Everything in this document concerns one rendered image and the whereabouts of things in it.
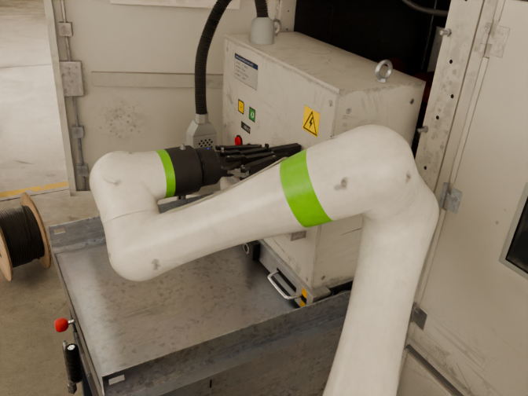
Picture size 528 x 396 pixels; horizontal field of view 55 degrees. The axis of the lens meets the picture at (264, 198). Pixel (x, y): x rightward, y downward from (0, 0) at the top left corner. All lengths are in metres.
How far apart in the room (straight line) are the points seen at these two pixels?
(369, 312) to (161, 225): 0.36
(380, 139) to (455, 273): 0.45
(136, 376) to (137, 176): 0.39
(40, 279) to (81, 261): 1.40
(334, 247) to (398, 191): 0.45
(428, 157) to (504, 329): 0.36
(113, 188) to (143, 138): 0.76
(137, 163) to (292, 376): 0.65
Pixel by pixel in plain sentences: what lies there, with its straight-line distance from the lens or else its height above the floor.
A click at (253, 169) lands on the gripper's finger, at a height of 1.23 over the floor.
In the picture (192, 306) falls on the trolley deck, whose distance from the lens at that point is 1.25.
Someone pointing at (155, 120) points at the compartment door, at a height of 1.09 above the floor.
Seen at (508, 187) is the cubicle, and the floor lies 1.29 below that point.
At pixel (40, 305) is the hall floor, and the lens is 2.66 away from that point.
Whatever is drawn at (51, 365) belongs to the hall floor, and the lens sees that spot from 2.36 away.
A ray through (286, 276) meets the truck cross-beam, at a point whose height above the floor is 0.91.
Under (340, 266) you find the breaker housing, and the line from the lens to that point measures 1.21.
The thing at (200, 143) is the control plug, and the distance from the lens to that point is 1.37.
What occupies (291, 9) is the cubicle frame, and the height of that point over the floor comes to 1.44.
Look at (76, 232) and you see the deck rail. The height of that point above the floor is 0.88.
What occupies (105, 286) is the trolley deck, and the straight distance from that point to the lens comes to 1.33.
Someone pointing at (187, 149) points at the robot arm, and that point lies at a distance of 0.97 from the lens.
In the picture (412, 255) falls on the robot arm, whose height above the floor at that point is 1.21.
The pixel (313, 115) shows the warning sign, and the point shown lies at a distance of 1.04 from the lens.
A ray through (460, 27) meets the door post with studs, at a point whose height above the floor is 1.51.
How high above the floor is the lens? 1.67
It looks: 29 degrees down
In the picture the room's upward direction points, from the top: 4 degrees clockwise
